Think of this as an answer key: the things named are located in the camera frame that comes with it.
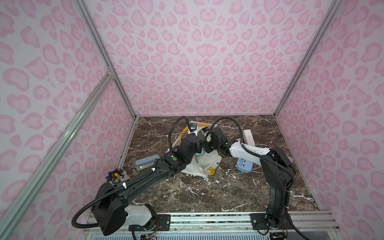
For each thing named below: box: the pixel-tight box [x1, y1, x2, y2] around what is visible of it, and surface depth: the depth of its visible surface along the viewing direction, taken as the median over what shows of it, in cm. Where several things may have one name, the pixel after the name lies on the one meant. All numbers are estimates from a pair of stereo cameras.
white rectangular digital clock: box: [242, 129, 256, 146], surface depth 100 cm
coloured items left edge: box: [105, 167, 131, 185], surface depth 78 cm
